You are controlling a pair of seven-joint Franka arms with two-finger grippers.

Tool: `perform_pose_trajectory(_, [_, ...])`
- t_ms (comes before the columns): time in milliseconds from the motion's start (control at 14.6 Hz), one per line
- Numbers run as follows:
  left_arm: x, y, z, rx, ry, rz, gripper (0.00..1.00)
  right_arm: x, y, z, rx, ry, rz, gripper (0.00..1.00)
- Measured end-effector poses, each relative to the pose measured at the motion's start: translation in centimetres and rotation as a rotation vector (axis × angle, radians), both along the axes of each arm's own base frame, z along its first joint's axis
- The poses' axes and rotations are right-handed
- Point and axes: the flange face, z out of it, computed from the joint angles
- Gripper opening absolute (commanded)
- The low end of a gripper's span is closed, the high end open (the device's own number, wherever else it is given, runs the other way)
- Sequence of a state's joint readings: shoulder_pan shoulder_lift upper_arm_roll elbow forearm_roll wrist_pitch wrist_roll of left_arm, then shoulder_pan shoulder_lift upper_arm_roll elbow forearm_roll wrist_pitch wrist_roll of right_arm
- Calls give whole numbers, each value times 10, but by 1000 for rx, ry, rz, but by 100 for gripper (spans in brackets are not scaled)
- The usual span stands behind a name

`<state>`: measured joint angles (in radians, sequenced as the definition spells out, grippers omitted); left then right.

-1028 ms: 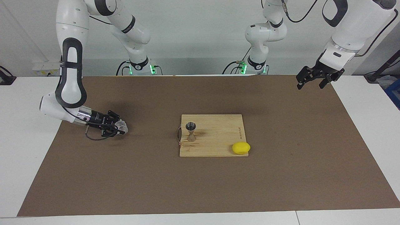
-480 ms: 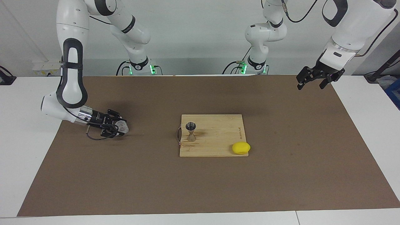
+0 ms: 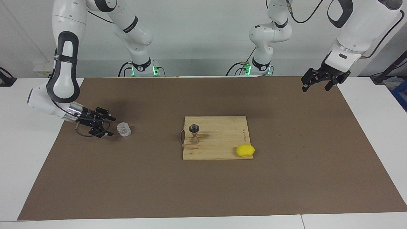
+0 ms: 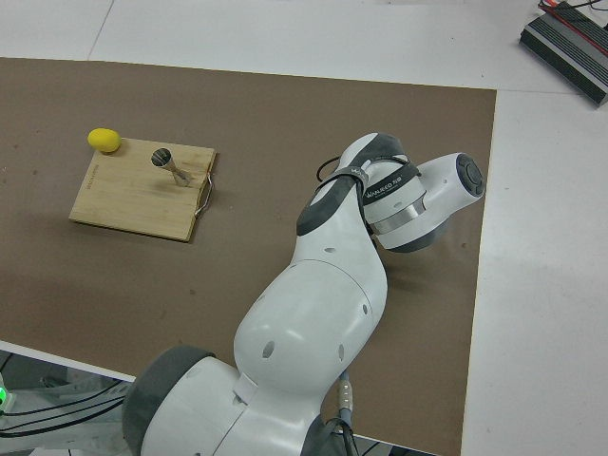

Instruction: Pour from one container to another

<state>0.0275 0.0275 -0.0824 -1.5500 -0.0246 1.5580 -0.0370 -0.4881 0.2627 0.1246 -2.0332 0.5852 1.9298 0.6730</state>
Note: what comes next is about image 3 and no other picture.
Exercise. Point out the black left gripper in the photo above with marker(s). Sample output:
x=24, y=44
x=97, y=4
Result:
x=330, y=73

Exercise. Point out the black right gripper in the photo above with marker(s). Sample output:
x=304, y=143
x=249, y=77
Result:
x=90, y=118

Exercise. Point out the small clear glass cup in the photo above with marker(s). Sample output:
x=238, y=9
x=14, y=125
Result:
x=124, y=129

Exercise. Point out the steel double jigger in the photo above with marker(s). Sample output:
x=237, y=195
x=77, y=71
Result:
x=194, y=128

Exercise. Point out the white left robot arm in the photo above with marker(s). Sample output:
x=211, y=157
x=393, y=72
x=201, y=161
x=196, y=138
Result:
x=359, y=31

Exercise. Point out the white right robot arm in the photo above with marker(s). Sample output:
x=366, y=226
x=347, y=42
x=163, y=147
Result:
x=65, y=73

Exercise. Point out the brown table mat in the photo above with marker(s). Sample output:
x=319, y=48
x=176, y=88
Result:
x=127, y=184

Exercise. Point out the black stand pole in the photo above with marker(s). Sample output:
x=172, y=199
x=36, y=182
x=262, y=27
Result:
x=389, y=68

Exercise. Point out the blue box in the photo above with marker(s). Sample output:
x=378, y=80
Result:
x=401, y=95

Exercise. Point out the yellow lemon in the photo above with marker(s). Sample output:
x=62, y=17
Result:
x=245, y=150

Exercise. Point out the bamboo cutting board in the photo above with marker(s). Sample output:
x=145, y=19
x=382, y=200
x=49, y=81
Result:
x=219, y=140

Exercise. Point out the black clamp bracket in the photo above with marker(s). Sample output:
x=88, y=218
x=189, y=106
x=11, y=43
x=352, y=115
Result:
x=6, y=81

